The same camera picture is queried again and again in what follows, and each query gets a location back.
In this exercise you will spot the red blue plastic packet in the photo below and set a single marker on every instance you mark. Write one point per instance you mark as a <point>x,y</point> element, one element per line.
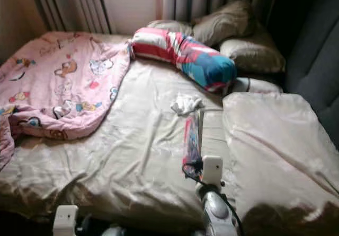
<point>192,140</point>

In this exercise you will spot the pink cartoon print blanket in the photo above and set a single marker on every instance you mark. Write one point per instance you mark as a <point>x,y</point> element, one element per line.
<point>53,87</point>

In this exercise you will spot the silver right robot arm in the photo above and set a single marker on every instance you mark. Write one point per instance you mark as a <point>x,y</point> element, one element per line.
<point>217,212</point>

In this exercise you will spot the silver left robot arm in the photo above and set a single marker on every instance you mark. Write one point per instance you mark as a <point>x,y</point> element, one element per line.
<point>112,232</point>

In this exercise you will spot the white crumpled cloth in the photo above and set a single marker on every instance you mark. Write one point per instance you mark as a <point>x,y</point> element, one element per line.
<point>185,104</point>

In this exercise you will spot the beige floral bed sheet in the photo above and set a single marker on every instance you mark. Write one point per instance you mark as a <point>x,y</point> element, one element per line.
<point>127,156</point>

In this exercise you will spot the large beige satin pillow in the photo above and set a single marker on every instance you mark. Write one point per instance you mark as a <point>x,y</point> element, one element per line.
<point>280,140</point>

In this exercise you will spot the white pillow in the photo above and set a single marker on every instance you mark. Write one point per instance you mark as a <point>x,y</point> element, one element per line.
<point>265,85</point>

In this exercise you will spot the red white blue bolster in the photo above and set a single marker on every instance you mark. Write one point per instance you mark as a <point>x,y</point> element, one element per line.
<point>190,58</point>

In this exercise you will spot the flat beige pillow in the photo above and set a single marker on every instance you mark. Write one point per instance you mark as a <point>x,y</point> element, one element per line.
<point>257,55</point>

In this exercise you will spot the small beige pillow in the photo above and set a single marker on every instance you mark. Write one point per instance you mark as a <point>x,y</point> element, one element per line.
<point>169,26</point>

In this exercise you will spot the plump beige pillow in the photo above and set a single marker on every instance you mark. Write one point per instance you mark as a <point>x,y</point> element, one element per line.
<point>225,23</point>

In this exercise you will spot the dark grey sofa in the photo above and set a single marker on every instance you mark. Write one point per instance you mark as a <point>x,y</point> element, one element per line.
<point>315,50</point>

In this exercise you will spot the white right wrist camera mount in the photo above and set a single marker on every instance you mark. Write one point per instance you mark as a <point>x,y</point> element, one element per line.
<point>213,169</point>

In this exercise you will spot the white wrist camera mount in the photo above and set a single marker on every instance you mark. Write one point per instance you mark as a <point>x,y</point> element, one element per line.
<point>213,169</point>
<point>65,221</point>

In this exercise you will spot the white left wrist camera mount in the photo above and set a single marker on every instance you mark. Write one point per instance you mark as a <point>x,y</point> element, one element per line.
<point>65,221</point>

